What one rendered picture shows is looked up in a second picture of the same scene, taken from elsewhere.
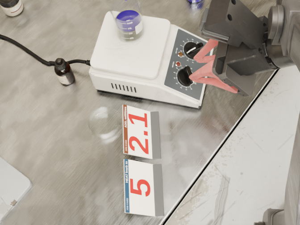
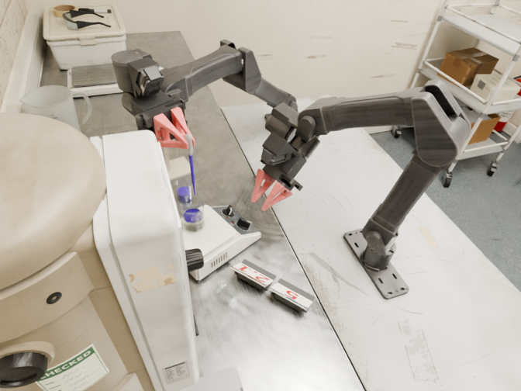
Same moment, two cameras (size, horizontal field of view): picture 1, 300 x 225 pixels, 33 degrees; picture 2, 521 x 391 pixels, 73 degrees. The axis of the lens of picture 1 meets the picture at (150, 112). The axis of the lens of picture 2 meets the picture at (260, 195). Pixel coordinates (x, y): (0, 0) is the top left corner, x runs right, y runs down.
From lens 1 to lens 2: 51 cm
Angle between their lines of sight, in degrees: 43
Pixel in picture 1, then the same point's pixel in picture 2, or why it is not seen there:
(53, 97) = not seen: hidden behind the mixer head
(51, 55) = not seen: hidden behind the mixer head
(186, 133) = (270, 254)
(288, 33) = (324, 120)
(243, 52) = (291, 160)
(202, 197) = (315, 271)
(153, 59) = (225, 226)
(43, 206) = (258, 370)
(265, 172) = (319, 235)
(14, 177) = (221, 378)
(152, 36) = (208, 217)
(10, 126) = not seen: hidden behind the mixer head
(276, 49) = (304, 147)
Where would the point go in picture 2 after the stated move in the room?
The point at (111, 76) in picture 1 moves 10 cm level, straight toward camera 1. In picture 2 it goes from (211, 256) to (253, 268)
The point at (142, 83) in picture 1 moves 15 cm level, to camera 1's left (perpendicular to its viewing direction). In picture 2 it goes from (230, 244) to (196, 298)
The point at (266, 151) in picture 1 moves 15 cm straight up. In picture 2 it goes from (308, 227) to (319, 187)
